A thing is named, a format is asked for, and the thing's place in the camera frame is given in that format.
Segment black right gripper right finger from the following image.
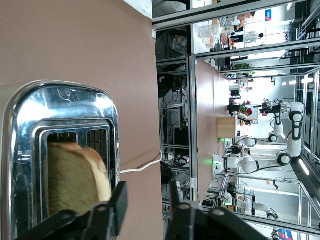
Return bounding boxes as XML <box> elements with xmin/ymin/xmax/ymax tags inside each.
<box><xmin>164</xmin><ymin>181</ymin><xmax>271</xmax><ymax>240</ymax></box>

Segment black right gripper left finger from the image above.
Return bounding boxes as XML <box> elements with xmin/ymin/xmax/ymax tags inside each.
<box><xmin>14</xmin><ymin>181</ymin><xmax>129</xmax><ymax>240</ymax></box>

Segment brown bread slice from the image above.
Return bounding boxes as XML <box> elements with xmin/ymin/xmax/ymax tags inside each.
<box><xmin>47</xmin><ymin>141</ymin><xmax>113</xmax><ymax>216</ymax></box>

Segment cream and chrome toaster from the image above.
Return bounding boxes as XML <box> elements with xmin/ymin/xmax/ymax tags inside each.
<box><xmin>0</xmin><ymin>79</ymin><xmax>121</xmax><ymax>240</ymax></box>

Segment black computer tower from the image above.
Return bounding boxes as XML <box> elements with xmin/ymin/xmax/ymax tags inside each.
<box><xmin>173</xmin><ymin>127</ymin><xmax>190</xmax><ymax>146</ymax></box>

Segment light wooden box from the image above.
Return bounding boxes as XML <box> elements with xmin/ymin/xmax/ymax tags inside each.
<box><xmin>216</xmin><ymin>116</ymin><xmax>237</xmax><ymax>139</ymax></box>

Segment white electronics box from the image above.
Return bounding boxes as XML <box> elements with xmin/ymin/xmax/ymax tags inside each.
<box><xmin>166</xmin><ymin>108</ymin><xmax>182</xmax><ymax>128</ymax></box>

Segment brown covered neighbouring table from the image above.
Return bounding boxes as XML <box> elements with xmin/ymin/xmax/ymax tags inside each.
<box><xmin>194</xmin><ymin>59</ymin><xmax>232</xmax><ymax>201</ymax></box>

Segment red flower bouquet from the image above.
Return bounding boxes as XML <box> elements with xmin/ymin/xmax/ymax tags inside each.
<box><xmin>238</xmin><ymin>99</ymin><xmax>254</xmax><ymax>126</ymax></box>

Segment black bag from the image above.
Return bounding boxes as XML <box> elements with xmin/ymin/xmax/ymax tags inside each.
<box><xmin>156</xmin><ymin>73</ymin><xmax>176</xmax><ymax>98</ymax></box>

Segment green leafy plant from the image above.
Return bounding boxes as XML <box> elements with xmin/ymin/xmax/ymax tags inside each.
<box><xmin>231</xmin><ymin>62</ymin><xmax>256</xmax><ymax>78</ymax></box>

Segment brown table cover mat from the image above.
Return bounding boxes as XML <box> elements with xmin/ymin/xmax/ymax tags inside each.
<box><xmin>0</xmin><ymin>0</ymin><xmax>165</xmax><ymax>240</ymax></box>

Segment clear plastic containers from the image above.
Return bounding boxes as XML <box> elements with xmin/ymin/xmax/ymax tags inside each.
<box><xmin>197</xmin><ymin>23</ymin><xmax>221</xmax><ymax>50</ymax></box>

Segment person in striped shirt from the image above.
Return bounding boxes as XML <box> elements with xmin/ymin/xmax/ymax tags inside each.
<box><xmin>219</xmin><ymin>11</ymin><xmax>256</xmax><ymax>45</ymax></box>

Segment white printed card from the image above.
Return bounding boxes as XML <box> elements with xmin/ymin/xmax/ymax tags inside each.
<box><xmin>122</xmin><ymin>0</ymin><xmax>153</xmax><ymax>20</ymax></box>

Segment white toaster power cable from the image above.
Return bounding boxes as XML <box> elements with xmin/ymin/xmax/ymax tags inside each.
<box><xmin>119</xmin><ymin>149</ymin><xmax>163</xmax><ymax>174</ymax></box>

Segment aluminium rack post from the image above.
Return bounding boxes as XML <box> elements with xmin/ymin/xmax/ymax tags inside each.
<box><xmin>186</xmin><ymin>54</ymin><xmax>200</xmax><ymax>201</ymax></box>

